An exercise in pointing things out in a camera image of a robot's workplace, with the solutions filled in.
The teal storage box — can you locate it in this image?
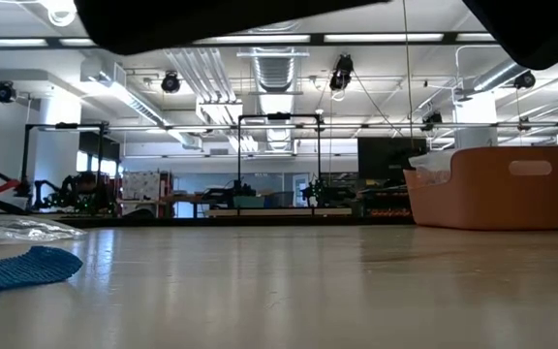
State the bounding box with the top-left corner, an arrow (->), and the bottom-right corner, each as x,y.
232,194 -> 265,208

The black monitor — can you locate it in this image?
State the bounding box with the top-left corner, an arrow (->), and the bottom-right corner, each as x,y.
356,137 -> 428,183

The black background rig frame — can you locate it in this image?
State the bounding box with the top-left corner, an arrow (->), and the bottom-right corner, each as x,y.
236,111 -> 323,217
20,120 -> 111,195

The black overhead crossbar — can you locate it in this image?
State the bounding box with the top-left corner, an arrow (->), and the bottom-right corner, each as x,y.
0,30 -> 501,49

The silver ribbed ventilation duct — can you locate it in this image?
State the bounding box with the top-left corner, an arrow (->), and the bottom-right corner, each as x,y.
237,21 -> 309,93
467,57 -> 532,93

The black metal table frame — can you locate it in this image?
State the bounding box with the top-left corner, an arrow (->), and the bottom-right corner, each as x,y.
58,215 -> 558,228

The thin hanging cable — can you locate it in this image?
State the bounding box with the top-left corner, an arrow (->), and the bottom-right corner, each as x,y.
402,0 -> 414,146

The background black robot rig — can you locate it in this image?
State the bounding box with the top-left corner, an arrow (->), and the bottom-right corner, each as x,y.
34,172 -> 118,214

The orange plastic bin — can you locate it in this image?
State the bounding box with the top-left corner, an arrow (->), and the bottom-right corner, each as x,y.
403,144 -> 558,232

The grey storage bin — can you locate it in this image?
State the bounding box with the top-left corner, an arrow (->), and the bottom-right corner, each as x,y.
263,191 -> 295,208

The background wooden workbench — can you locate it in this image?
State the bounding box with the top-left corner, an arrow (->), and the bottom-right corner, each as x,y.
204,206 -> 354,217

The white board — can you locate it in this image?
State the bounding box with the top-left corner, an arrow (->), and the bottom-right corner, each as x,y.
122,170 -> 162,201

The red background bar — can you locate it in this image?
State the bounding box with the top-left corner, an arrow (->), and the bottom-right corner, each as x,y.
0,177 -> 21,199

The blue elastic bandage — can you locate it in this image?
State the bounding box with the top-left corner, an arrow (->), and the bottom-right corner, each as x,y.
0,244 -> 84,295

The black ceiling spotlight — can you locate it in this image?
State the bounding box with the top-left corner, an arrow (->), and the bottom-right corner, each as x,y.
160,70 -> 182,94
0,79 -> 17,104
328,52 -> 356,92
421,110 -> 444,132
513,70 -> 537,91

